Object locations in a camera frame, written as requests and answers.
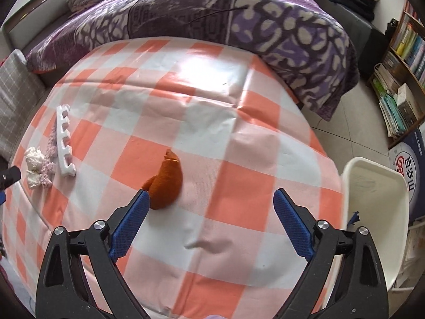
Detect white foam toe separator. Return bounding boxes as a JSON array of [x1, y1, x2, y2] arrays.
[[55, 105, 77, 177]]

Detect orange cloth toy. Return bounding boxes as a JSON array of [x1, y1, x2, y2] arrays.
[[141, 148, 184, 211]]

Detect dark wooden bed frame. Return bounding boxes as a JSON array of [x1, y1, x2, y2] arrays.
[[0, 0, 84, 55]]

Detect purple patterned quilt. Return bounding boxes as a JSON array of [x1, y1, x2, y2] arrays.
[[25, 0, 361, 122]]

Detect white plastic bin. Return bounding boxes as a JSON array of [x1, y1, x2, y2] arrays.
[[340, 157, 411, 293]]

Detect orange white checked tablecloth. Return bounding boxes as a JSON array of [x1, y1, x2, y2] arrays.
[[0, 36, 345, 319]]

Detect purple knitted strip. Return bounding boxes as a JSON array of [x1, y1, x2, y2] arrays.
[[39, 120, 62, 189]]

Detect wooden bookshelf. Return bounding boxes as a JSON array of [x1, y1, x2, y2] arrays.
[[367, 0, 425, 147]]

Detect white crumpled tissue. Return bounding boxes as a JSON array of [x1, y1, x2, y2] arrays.
[[24, 146, 46, 190]]

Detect row of upright books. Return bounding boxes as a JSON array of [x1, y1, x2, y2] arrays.
[[393, 16, 425, 85]]

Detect black cable on quilt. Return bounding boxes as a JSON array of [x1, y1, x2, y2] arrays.
[[186, 5, 248, 24]]

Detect printed blue white carton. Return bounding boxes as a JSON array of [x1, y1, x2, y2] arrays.
[[388, 129, 425, 227]]

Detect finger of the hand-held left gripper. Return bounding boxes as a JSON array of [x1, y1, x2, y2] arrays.
[[0, 167, 22, 205]]

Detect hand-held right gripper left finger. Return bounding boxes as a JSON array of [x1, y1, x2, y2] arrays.
[[36, 189, 151, 319]]

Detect stack of leaning booklets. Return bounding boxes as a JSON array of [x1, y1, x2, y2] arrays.
[[370, 62, 419, 139]]

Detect black cabinet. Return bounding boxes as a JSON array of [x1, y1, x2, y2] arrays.
[[312, 0, 390, 74]]

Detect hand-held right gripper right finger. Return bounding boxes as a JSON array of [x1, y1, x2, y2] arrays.
[[273, 188, 390, 319]]

